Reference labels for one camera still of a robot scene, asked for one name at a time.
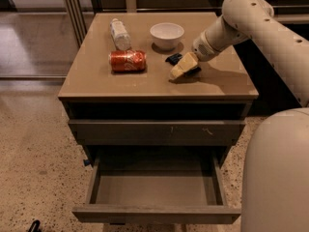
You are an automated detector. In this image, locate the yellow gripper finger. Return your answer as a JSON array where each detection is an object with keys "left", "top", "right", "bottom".
[
  {"left": 176, "top": 52, "right": 199, "bottom": 72},
  {"left": 169, "top": 65, "right": 186, "bottom": 81}
]

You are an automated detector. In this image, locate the dark blue rxbar wrapper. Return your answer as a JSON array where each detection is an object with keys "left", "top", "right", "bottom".
[{"left": 166, "top": 53, "right": 199, "bottom": 74}]

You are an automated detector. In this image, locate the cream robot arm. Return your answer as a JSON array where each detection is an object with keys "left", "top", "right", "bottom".
[{"left": 171, "top": 0, "right": 309, "bottom": 232}]

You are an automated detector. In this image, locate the grey drawer cabinet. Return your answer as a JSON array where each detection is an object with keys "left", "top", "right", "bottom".
[{"left": 57, "top": 12, "right": 260, "bottom": 232}]

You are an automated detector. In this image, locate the open middle drawer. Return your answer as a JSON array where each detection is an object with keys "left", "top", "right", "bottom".
[{"left": 72, "top": 154, "right": 241, "bottom": 224}]

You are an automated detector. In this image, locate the white ceramic bowl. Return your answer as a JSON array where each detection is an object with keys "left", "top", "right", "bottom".
[{"left": 150, "top": 22, "right": 184, "bottom": 51}]

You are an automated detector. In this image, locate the orange soda can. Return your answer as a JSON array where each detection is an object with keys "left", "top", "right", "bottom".
[{"left": 109, "top": 50, "right": 146, "bottom": 73}]

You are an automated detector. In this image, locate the clear plastic water bottle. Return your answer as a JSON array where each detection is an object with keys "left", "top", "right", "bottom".
[{"left": 110, "top": 18, "right": 131, "bottom": 50}]

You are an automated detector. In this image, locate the blue cabinet side knob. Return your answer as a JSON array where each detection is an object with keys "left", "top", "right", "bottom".
[{"left": 83, "top": 159, "right": 91, "bottom": 166}]

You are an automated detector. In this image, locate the black object at floor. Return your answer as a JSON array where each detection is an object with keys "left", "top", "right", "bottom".
[{"left": 28, "top": 220, "right": 42, "bottom": 232}]

